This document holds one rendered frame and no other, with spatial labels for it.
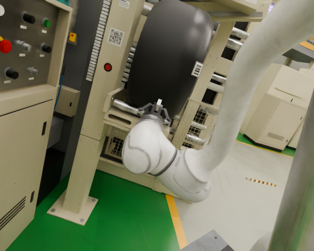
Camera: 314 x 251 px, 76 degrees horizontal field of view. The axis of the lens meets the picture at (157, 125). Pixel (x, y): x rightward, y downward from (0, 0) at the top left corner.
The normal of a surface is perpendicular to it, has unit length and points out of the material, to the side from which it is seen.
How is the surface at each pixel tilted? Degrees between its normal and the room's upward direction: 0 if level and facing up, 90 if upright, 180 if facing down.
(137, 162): 95
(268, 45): 107
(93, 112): 90
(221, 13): 90
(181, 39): 68
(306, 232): 99
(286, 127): 90
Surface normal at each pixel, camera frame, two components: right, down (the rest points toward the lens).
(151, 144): 0.55, -0.57
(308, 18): -0.29, 0.64
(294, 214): -0.98, -0.09
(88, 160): -0.08, 0.31
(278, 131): 0.15, 0.39
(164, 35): 0.04, -0.02
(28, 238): 0.33, -0.89
